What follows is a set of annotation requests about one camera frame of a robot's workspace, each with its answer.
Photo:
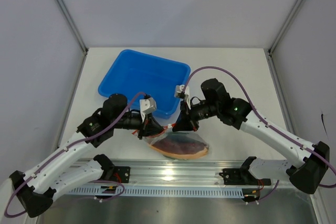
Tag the aluminium rail frame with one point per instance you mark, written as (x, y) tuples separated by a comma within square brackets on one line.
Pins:
[(170, 172)]

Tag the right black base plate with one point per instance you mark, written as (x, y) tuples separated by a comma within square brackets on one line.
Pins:
[(237, 176)]

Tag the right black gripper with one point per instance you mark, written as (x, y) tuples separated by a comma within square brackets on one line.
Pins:
[(185, 121)]

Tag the blue plastic bin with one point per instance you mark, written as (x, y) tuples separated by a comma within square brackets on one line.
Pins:
[(135, 71)]

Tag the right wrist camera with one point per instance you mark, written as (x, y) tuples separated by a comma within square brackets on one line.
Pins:
[(183, 92)]

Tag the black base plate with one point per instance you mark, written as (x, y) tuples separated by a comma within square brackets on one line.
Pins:
[(237, 176), (119, 174)]

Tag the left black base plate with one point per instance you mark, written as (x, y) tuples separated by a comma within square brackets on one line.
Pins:
[(119, 174)]

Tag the clear zip top bag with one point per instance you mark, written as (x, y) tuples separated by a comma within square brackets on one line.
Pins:
[(169, 133)]

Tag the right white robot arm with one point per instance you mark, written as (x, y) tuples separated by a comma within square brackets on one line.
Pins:
[(305, 163)]

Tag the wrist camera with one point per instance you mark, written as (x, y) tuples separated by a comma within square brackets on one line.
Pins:
[(147, 106), (183, 92)]

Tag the slotted cable duct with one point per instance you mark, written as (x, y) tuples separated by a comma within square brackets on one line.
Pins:
[(156, 191)]

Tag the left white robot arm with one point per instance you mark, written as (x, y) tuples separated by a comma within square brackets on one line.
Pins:
[(38, 188)]

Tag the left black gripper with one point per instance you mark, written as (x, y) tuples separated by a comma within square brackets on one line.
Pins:
[(150, 127)]

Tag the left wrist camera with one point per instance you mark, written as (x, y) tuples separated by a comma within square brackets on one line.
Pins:
[(147, 106)]

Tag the orange purple sweet potato slice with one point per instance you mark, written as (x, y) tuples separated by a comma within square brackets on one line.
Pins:
[(184, 148)]

